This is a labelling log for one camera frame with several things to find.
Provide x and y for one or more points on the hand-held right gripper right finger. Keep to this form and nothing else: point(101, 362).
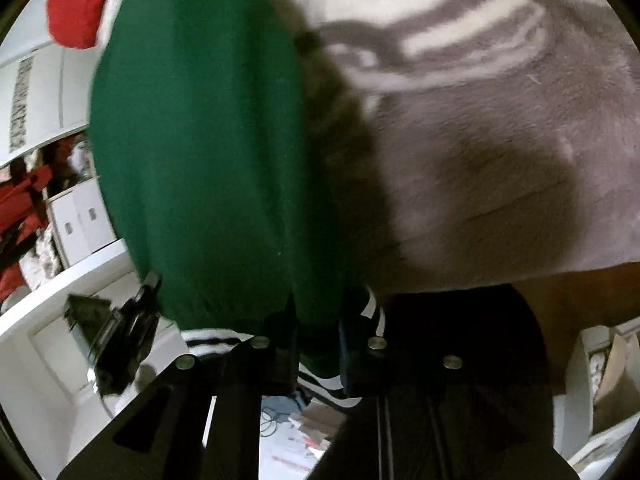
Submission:
point(400, 410)

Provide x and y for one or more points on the stack of papers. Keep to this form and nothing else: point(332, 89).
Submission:
point(315, 427)

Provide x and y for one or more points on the green and white varsity jacket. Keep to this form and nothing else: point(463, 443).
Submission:
point(200, 135)

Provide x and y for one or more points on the hanging red clothes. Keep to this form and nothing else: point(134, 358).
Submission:
point(20, 220)

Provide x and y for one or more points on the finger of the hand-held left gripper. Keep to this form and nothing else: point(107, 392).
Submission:
point(150, 292)

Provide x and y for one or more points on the white wardrobe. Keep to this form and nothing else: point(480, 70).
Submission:
point(55, 315)

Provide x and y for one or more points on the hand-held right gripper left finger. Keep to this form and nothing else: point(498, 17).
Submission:
point(235, 375)

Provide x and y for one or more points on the cardboard box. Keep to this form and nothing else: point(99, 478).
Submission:
point(617, 385)

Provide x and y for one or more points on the red duvet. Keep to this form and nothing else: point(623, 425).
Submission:
point(82, 0)

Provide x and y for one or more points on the white sliding wardrobe door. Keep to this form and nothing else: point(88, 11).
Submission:
point(45, 90)

